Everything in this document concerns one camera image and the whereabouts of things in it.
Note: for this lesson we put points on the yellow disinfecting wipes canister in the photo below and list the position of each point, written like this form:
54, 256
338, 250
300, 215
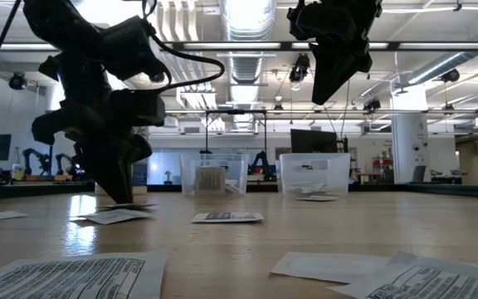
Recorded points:
140, 174

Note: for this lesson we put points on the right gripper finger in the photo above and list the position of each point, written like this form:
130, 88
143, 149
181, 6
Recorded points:
361, 62
330, 70

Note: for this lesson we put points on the black background robot arms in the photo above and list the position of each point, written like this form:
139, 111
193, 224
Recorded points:
44, 160

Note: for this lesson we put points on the black ceiling camera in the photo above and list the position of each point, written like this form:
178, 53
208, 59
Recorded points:
372, 104
17, 81
450, 75

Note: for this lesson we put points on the black background robot arm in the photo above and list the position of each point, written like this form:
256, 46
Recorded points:
259, 160

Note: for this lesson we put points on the white bandage wrapper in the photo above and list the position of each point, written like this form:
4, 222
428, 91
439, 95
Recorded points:
315, 189

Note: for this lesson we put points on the black monitor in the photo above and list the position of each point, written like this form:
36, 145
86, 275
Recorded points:
313, 141

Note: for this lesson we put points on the grey office chair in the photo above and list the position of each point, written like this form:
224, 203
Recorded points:
419, 174

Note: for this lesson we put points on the grey round ceiling pipe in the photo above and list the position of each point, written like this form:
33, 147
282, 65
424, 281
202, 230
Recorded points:
450, 62

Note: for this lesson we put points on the clear plastic bin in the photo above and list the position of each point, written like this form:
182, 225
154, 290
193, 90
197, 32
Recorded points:
239, 166
313, 170

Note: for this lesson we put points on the black background station frame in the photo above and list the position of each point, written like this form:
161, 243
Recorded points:
235, 111

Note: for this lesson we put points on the silver ceiling air duct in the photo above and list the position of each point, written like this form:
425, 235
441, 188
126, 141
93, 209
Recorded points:
245, 70

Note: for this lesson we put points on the plain white packet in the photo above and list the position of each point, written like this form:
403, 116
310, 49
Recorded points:
326, 268

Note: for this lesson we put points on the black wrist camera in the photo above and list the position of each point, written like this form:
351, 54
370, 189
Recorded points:
139, 108
299, 23

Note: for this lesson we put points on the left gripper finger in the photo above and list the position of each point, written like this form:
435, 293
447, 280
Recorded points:
102, 170
129, 166

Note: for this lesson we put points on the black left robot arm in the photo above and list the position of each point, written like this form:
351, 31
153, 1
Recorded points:
77, 25

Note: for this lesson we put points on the black overhead camera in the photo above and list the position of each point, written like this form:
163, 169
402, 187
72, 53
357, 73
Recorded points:
300, 68

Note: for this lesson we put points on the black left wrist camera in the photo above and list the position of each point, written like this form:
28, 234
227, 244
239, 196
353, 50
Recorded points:
139, 108

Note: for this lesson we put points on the white round column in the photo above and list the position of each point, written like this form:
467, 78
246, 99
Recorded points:
409, 145

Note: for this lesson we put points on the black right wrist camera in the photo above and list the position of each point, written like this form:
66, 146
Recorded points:
299, 23

